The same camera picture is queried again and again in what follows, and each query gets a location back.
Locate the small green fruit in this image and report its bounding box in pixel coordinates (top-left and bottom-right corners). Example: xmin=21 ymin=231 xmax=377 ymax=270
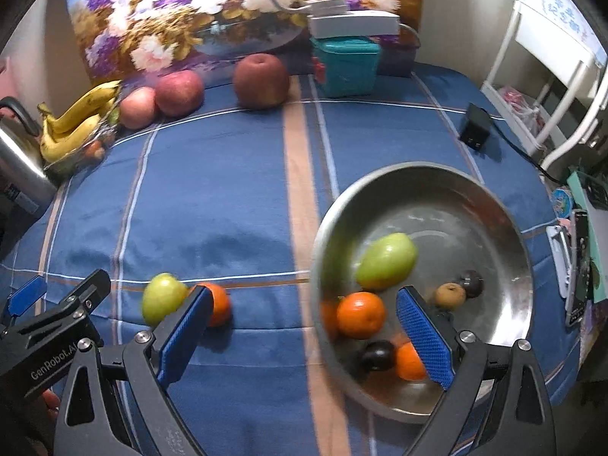
xmin=355 ymin=233 xmax=420 ymax=291

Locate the small blue white packet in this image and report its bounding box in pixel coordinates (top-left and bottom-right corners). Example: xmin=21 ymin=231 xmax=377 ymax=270
xmin=552 ymin=187 xmax=575 ymax=219

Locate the steel kettle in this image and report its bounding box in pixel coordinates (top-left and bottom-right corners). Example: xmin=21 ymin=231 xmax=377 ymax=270
xmin=0 ymin=96 xmax=58 ymax=205

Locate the yellow banana bunch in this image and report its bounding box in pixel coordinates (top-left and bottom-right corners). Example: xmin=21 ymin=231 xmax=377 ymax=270
xmin=37 ymin=80 xmax=123 ymax=162

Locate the teal plastic box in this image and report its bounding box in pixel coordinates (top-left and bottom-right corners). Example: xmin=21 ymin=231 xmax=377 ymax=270
xmin=311 ymin=37 xmax=382 ymax=98

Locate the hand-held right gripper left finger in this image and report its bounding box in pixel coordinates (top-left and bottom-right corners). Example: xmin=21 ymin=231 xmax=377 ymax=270
xmin=54 ymin=286 xmax=214 ymax=456

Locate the smartphone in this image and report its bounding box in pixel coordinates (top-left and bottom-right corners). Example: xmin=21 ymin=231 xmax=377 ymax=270
xmin=565 ymin=209 xmax=592 ymax=328

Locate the dark plum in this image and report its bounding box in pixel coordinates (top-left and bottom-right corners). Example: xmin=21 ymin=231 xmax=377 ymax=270
xmin=458 ymin=270 xmax=485 ymax=299
xmin=362 ymin=339 xmax=396 ymax=374

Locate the plastic bag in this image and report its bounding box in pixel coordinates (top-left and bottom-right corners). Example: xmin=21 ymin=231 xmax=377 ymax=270
xmin=494 ymin=86 xmax=545 ymax=138

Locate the orange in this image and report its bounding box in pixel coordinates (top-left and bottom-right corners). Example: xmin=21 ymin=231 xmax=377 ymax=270
xmin=192 ymin=283 xmax=233 ymax=328
xmin=394 ymin=341 xmax=428 ymax=382
xmin=336 ymin=291 xmax=387 ymax=339

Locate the black power adapter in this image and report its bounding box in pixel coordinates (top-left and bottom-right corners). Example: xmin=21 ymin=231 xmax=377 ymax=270
xmin=458 ymin=103 xmax=493 ymax=153

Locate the large green fruit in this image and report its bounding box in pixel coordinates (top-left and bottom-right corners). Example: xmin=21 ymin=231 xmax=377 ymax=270
xmin=141 ymin=273 xmax=190 ymax=328

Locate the brown round fruit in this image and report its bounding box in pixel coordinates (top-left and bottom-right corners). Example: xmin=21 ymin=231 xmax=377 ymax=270
xmin=435 ymin=282 xmax=467 ymax=309

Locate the white rack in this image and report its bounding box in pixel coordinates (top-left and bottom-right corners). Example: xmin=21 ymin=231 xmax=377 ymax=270
xmin=481 ymin=0 xmax=606 ymax=153

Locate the dark bowl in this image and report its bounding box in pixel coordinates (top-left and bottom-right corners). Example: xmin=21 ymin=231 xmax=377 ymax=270
xmin=377 ymin=24 xmax=423 ymax=77

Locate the clear plastic fruit container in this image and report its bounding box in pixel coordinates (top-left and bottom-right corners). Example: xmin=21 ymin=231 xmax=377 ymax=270
xmin=43 ymin=104 xmax=122 ymax=176

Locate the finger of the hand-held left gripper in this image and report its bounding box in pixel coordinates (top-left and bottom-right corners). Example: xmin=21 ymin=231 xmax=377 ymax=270
xmin=57 ymin=268 xmax=112 ymax=317
xmin=5 ymin=275 xmax=48 ymax=319

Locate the teal carton box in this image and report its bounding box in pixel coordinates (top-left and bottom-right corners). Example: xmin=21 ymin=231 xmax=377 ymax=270
xmin=567 ymin=171 xmax=608 ymax=305

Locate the purple printed packet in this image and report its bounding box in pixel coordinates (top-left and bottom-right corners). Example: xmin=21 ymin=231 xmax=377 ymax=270
xmin=577 ymin=297 xmax=608 ymax=343

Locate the white phone stand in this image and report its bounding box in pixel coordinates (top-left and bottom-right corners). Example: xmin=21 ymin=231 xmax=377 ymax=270
xmin=546 ymin=225 xmax=573 ymax=300

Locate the pale pink apple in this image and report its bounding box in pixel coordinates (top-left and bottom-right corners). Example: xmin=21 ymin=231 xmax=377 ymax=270
xmin=119 ymin=86 xmax=158 ymax=130

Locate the blue plaid tablecloth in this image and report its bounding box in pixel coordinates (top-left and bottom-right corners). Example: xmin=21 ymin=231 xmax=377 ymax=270
xmin=0 ymin=62 xmax=585 ymax=456

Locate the dark red apple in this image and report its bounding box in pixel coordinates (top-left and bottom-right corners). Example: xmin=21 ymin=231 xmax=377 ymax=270
xmin=233 ymin=54 xmax=290 ymax=110

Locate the large steel bowl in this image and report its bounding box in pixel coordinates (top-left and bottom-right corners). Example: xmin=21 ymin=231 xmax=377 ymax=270
xmin=310 ymin=161 xmax=534 ymax=424

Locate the black cable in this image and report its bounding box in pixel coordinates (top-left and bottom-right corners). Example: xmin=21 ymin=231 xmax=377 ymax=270
xmin=489 ymin=121 xmax=564 ymax=184

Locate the flower painting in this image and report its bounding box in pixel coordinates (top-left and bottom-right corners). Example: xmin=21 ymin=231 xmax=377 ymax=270
xmin=64 ymin=0 xmax=425 ymax=84

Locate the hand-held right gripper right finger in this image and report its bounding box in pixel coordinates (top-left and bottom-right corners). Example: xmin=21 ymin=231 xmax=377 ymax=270
xmin=396 ymin=286 xmax=556 ymax=456

